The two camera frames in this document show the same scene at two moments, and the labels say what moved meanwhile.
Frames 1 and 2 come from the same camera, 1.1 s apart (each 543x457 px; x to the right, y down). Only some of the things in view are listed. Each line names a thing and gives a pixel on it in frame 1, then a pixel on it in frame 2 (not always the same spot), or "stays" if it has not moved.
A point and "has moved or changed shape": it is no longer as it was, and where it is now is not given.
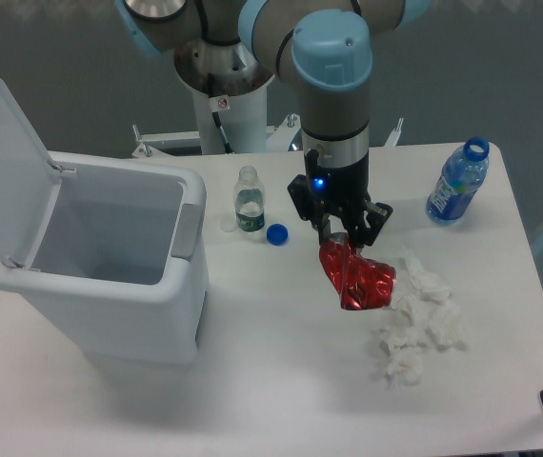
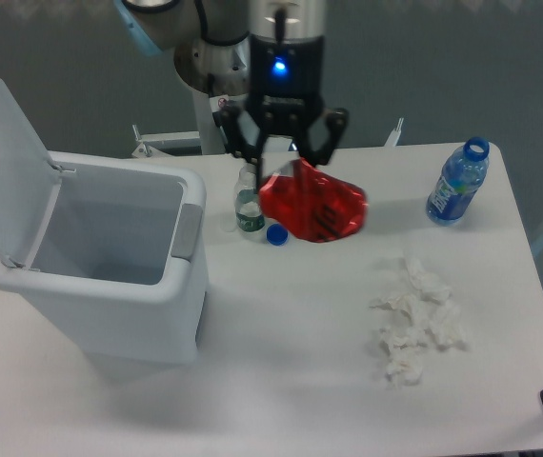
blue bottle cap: [276, 233] stays
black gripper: [342, 189] → [286, 84]
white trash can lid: [11, 178] stays
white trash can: [119, 263] stays
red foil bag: [361, 283] has moved or changed shape
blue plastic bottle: [463, 173] stays
